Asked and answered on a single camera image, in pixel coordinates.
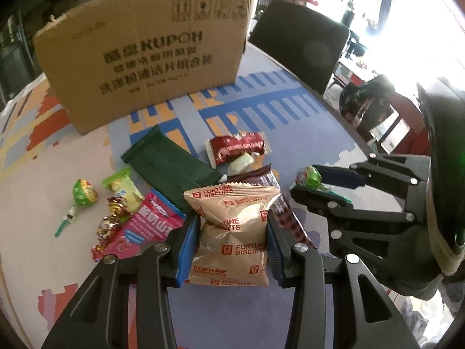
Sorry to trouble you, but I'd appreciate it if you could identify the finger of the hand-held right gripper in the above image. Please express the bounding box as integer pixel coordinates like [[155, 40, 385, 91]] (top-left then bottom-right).
[[313, 152, 432, 205], [290, 185, 424, 262]]

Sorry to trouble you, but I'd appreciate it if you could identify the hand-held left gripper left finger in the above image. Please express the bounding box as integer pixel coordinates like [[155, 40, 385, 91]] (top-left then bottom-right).
[[40, 211, 200, 349]]

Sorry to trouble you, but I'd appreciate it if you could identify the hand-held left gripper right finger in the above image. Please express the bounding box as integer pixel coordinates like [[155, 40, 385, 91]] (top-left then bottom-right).
[[265, 211, 422, 349]]

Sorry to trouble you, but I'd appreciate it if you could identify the green lollipop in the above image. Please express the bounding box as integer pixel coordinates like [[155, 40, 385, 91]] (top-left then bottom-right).
[[295, 165, 353, 204], [54, 179, 99, 238]]

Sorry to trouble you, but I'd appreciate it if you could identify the beige biscuit packet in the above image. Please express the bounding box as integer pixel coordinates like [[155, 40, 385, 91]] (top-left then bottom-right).
[[183, 185, 282, 287]]

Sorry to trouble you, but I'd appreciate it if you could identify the light green candy packet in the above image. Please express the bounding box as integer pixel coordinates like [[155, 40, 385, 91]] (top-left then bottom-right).
[[102, 167, 146, 214]]

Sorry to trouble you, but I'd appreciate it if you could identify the dark green snack packet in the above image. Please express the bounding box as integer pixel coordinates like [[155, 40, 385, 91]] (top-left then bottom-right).
[[121, 124, 223, 199]]

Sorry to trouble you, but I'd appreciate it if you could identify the brown cardboard box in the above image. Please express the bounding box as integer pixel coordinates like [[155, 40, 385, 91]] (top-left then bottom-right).
[[33, 0, 258, 135]]

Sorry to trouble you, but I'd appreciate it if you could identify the pink snack packet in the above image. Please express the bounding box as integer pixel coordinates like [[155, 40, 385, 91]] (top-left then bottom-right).
[[92, 188, 187, 262]]

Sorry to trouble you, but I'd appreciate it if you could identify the brown chocolate bar packet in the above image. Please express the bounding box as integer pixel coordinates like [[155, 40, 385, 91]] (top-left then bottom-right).
[[227, 165, 315, 250]]

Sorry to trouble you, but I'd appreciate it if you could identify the red gold wrapped candy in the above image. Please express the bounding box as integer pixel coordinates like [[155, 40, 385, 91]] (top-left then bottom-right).
[[106, 196, 132, 222], [91, 215, 126, 260]]

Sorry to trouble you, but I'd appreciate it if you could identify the black bag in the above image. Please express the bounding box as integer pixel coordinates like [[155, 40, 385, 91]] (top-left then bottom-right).
[[339, 76, 395, 124]]

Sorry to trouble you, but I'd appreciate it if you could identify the pale green wrapped candy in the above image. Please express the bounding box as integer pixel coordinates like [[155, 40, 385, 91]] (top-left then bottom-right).
[[228, 153, 255, 176]]

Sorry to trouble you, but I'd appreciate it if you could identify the maroon snack packet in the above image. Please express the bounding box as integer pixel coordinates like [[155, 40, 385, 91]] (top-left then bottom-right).
[[205, 132, 272, 168]]

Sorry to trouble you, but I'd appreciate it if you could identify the black chair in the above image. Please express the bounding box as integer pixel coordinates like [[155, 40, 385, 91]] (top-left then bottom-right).
[[248, 0, 351, 95]]

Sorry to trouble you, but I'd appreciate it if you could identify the colourful printed tablecloth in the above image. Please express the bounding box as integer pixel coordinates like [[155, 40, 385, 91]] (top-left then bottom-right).
[[0, 40, 437, 349]]

